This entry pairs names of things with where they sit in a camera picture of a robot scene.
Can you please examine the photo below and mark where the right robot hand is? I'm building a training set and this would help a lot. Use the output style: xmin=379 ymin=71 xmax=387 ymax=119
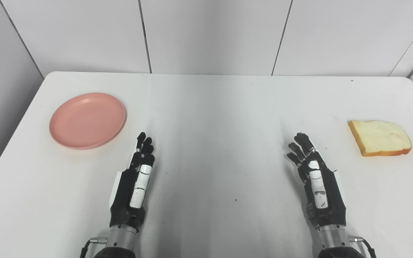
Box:
xmin=287 ymin=132 xmax=347 ymax=229

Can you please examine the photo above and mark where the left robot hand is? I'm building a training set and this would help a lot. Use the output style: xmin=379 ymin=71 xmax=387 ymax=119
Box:
xmin=109 ymin=132 xmax=156 ymax=230

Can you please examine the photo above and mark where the slice of bread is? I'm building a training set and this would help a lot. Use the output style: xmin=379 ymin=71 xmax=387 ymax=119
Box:
xmin=347 ymin=120 xmax=412 ymax=157

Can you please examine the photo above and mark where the pink plate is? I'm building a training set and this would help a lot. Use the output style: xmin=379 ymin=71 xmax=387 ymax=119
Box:
xmin=49 ymin=92 xmax=127 ymax=150

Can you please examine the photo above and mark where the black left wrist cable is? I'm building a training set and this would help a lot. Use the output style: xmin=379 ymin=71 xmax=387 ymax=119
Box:
xmin=80 ymin=237 xmax=108 ymax=258

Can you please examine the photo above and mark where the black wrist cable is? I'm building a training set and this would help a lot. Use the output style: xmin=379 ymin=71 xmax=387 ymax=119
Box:
xmin=80 ymin=237 xmax=108 ymax=258
xmin=348 ymin=236 xmax=377 ymax=258

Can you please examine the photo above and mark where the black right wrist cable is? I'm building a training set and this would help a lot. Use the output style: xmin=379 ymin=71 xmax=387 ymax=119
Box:
xmin=348 ymin=236 xmax=377 ymax=258

